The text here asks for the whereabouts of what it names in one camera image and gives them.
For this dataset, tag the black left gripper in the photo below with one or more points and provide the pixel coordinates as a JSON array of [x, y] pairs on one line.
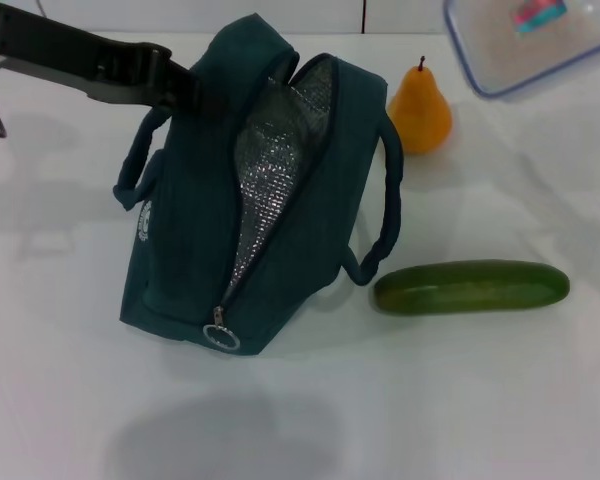
[[70, 60]]

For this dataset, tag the dark teal insulated lunch bag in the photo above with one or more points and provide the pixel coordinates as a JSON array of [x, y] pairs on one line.
[[180, 225]]

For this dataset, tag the orange yellow pear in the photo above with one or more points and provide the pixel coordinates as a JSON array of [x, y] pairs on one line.
[[422, 115]]

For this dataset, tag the green cucumber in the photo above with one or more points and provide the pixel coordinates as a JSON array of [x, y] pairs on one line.
[[470, 290]]

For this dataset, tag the clear plastic container blue rim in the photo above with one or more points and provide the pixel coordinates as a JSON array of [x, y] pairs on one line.
[[530, 50]]

